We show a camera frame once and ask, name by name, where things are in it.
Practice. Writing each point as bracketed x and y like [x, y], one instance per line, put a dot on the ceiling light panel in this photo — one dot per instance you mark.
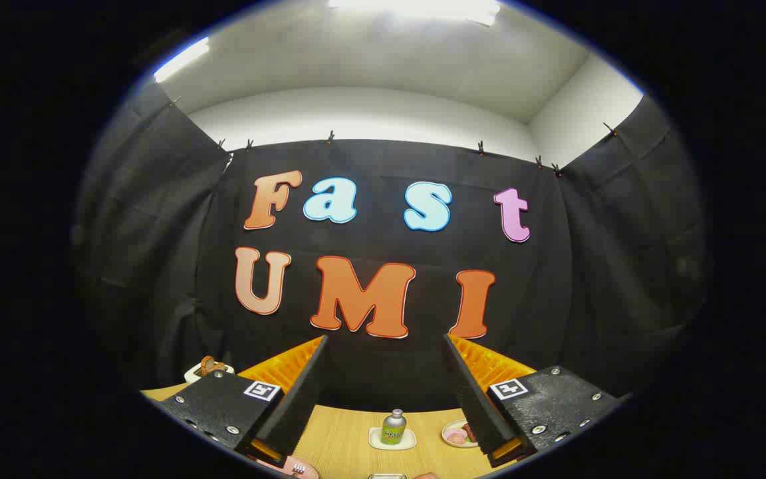
[416, 10]

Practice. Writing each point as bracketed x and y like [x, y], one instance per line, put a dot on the white oval food plate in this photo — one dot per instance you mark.
[453, 444]

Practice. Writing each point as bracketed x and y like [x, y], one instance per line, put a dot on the ceiling light strip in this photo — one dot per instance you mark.
[182, 58]

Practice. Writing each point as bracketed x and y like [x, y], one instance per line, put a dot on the green soda bottle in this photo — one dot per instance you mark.
[393, 429]

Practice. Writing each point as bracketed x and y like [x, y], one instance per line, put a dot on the red-brown meat piece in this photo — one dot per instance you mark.
[468, 431]

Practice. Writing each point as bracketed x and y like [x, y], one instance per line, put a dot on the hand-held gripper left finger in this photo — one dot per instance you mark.
[303, 399]

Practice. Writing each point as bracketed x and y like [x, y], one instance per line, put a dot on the white square coaster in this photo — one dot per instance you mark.
[375, 442]

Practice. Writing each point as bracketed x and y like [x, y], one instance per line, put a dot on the row of black cloth clips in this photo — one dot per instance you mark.
[331, 137]

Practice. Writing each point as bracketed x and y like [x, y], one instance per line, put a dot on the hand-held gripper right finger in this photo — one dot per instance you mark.
[473, 399]

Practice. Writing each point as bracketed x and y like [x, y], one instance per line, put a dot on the pink ham slices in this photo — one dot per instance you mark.
[455, 436]

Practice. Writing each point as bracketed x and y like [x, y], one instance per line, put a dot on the white toaster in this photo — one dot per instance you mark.
[191, 374]

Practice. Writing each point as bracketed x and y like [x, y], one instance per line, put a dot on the brown toast slice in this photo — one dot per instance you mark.
[203, 367]
[218, 364]

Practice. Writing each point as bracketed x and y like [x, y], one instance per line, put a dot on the pink round plate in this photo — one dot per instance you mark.
[308, 474]

